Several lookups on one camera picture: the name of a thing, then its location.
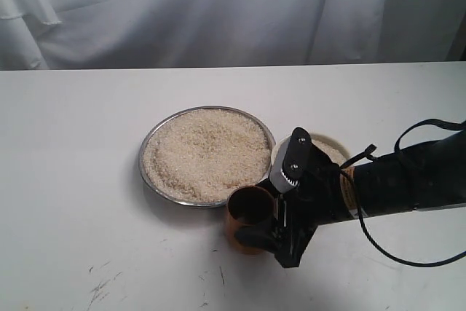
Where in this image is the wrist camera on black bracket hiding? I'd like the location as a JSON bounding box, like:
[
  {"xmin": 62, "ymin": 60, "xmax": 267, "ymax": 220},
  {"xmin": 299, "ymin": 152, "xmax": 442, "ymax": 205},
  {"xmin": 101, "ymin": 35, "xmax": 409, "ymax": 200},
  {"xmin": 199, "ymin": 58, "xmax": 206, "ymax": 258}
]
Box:
[{"xmin": 269, "ymin": 127, "xmax": 312, "ymax": 194}]

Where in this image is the steel plate of rice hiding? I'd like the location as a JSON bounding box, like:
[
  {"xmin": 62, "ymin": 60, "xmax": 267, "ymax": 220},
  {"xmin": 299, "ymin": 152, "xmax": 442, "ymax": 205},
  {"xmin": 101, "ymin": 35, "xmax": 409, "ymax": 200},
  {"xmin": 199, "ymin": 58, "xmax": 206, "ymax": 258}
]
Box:
[{"xmin": 138, "ymin": 106, "xmax": 275, "ymax": 208}]

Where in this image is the white bowl of rice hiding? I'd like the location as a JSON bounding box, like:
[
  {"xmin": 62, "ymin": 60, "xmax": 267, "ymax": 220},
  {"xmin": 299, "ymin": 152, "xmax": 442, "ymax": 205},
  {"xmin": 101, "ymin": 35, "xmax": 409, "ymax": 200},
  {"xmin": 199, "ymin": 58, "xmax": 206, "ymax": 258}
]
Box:
[{"xmin": 269, "ymin": 133, "xmax": 350, "ymax": 170}]

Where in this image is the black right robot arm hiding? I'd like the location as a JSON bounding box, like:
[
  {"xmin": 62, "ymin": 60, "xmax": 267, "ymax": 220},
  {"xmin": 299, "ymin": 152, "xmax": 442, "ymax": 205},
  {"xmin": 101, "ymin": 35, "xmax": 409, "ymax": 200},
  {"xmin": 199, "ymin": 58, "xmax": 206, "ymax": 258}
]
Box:
[{"xmin": 234, "ymin": 119, "xmax": 465, "ymax": 268}]

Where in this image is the brown wooden cup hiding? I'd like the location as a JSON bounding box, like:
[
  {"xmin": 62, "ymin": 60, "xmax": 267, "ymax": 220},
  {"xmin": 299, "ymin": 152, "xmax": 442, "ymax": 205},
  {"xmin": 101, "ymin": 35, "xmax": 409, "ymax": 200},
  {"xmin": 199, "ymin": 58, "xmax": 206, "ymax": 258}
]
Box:
[{"xmin": 224, "ymin": 186, "xmax": 275, "ymax": 255}]

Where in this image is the black camera cable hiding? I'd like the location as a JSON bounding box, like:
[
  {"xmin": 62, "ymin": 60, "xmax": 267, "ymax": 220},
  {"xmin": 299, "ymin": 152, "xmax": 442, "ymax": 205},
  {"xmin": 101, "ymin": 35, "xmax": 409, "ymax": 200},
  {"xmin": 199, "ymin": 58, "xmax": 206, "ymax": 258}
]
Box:
[{"xmin": 340, "ymin": 118, "xmax": 466, "ymax": 267}]

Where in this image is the white backdrop curtain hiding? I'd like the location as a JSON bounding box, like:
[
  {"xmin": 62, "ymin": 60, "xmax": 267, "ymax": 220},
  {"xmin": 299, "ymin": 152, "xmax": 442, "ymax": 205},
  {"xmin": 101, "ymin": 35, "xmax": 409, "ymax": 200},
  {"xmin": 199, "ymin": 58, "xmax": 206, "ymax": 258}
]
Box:
[{"xmin": 1, "ymin": 0, "xmax": 465, "ymax": 70}]

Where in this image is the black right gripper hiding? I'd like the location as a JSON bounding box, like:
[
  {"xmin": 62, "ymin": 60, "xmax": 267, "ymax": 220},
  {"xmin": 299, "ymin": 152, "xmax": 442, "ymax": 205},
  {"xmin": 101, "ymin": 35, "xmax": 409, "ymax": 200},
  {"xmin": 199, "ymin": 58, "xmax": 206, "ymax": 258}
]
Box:
[{"xmin": 235, "ymin": 144, "xmax": 342, "ymax": 267}]

